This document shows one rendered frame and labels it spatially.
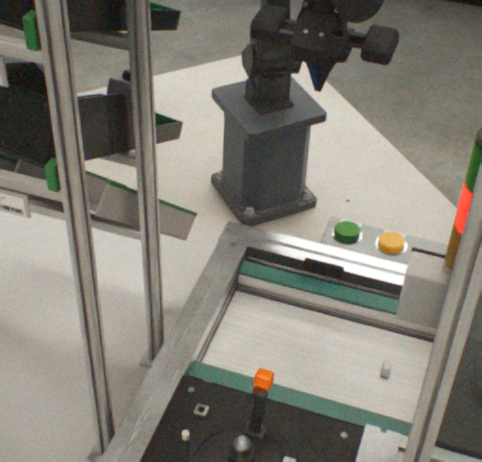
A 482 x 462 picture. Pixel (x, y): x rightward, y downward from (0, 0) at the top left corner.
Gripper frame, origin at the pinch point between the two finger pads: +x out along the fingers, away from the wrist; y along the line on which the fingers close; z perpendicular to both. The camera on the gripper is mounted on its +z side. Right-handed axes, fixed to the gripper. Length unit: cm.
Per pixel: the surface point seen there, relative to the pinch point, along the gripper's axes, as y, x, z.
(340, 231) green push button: 5.5, 28.2, -0.7
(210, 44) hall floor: -91, 126, -204
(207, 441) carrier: 0, 26, 43
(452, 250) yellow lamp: 22.0, -3.1, 33.1
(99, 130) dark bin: -18.0, -4.7, 29.3
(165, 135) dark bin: -15.7, 4.0, 16.4
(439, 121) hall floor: 9, 126, -182
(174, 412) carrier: -5.6, 28.3, 39.3
